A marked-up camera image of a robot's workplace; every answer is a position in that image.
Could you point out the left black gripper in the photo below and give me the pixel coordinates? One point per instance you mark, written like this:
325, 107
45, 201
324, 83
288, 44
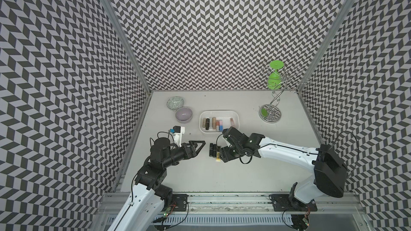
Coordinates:
192, 152

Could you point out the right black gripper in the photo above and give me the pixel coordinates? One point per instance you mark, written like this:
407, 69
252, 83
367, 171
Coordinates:
226, 156

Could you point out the black and gold square lipstick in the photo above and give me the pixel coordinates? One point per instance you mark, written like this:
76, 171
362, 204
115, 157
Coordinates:
218, 154

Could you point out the black lipstick gold band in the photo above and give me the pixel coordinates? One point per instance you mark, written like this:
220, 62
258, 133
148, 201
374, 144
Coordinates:
207, 124

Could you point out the clear coral lipstick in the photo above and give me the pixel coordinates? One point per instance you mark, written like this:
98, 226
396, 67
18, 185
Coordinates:
217, 125

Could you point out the white plastic storage box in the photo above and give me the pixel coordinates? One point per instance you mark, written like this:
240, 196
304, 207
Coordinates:
223, 115

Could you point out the silver lipstick tube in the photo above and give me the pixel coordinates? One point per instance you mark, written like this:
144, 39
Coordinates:
210, 123

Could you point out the beige matte lipstick tube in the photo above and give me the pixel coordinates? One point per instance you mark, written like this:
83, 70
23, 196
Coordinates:
214, 122

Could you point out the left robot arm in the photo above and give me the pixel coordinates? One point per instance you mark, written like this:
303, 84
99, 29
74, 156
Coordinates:
148, 197

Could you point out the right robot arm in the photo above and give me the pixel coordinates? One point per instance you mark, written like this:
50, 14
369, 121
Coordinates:
328, 172

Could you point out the plain black lipstick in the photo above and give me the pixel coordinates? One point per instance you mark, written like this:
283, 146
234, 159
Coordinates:
215, 150

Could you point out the black lipstick with text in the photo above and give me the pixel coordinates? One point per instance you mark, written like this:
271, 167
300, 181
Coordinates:
211, 150

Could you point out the purple ceramic bowl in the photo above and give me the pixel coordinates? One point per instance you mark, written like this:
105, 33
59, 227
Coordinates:
184, 115

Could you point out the green patterned bowl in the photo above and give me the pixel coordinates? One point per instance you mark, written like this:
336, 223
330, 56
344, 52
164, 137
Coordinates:
175, 103

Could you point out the green plastic cup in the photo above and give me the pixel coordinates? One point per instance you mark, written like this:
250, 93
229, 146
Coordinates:
274, 79

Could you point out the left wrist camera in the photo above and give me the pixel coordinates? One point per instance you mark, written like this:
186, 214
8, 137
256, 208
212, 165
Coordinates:
177, 134

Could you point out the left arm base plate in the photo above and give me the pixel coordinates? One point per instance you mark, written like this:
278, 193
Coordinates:
176, 203

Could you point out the aluminium front rail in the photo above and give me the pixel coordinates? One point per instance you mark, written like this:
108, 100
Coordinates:
246, 210

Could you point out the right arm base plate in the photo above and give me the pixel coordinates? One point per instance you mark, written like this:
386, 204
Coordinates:
282, 202

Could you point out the chrome wire stand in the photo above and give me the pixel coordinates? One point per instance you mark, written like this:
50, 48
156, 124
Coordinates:
270, 113

